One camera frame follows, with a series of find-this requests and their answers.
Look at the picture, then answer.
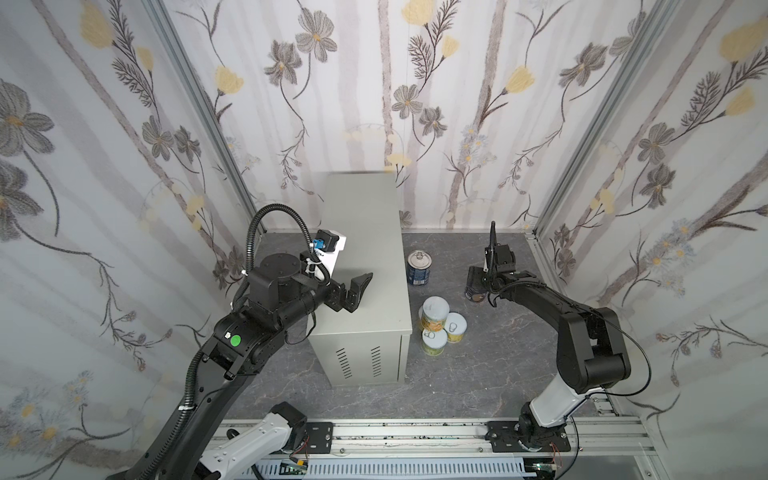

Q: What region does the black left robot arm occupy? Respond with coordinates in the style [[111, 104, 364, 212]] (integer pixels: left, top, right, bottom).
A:
[[116, 203, 373, 479]]

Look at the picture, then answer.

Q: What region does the green label can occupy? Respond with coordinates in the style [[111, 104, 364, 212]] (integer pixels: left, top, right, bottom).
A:
[[421, 329, 448, 357]]

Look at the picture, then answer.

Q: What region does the light blue label can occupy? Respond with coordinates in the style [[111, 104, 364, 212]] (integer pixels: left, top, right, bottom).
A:
[[407, 250, 432, 286]]

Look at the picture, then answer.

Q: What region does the grey metal cabinet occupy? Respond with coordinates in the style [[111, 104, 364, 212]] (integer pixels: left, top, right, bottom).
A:
[[309, 172, 412, 387]]

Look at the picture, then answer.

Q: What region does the aluminium corner post left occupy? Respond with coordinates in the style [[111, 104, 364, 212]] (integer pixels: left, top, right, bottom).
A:
[[142, 1, 265, 242]]

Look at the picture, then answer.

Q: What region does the small yellow label can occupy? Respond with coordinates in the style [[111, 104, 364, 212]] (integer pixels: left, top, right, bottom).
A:
[[444, 312, 468, 344]]

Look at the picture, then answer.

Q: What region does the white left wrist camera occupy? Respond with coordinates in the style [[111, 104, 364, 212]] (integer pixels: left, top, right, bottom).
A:
[[311, 229, 347, 273]]

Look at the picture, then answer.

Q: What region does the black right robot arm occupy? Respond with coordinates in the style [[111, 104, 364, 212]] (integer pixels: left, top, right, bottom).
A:
[[467, 224, 632, 451]]

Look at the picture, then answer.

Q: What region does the peach can white lid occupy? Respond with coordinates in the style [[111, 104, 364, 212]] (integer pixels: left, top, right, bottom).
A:
[[419, 296, 450, 332]]

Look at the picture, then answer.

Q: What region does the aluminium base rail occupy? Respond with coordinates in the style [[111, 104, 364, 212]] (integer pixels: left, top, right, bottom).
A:
[[277, 416, 656, 466]]

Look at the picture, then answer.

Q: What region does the aluminium corner post right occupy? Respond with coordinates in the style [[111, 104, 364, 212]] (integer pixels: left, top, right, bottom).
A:
[[532, 0, 681, 240]]

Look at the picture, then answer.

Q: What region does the aluminium corner post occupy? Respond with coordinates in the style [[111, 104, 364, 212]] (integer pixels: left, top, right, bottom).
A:
[[532, 0, 681, 240], [142, 1, 265, 242]]

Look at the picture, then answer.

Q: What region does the white slotted cable duct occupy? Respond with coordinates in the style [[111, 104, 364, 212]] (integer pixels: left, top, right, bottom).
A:
[[258, 457, 536, 479]]

